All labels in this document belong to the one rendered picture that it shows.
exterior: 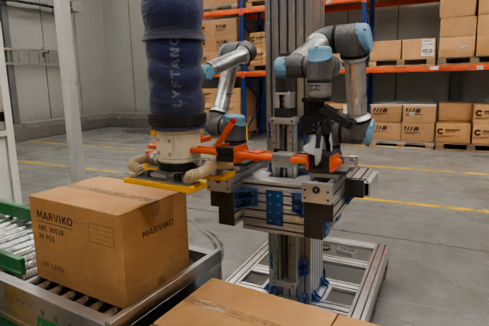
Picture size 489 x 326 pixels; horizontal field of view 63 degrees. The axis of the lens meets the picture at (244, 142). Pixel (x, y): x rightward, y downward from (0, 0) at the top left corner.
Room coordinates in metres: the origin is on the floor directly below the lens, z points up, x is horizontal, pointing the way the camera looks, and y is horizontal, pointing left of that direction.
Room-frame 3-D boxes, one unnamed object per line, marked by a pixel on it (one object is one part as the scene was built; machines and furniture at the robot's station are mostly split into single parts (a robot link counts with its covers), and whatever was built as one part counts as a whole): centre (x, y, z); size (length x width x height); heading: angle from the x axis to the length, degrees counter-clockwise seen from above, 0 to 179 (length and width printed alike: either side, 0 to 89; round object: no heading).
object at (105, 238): (1.79, 0.64, 0.75); 0.60 x 0.40 x 0.40; 59
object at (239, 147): (1.42, 0.05, 1.19); 0.10 x 0.08 x 0.06; 148
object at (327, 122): (1.26, -0.23, 1.33); 0.09 x 0.08 x 0.12; 57
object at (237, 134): (2.08, 0.05, 1.20); 0.13 x 0.12 x 0.14; 49
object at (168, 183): (1.47, 0.31, 1.08); 0.34 x 0.10 x 0.05; 58
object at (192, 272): (1.59, 0.32, 0.58); 0.70 x 0.03 x 0.06; 149
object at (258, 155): (1.55, 0.03, 1.19); 0.93 x 0.30 x 0.04; 58
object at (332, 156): (1.23, -0.25, 1.19); 0.08 x 0.07 x 0.05; 58
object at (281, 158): (1.31, -0.13, 1.18); 0.07 x 0.07 x 0.04; 58
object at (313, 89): (1.25, -0.24, 1.41); 0.08 x 0.08 x 0.05
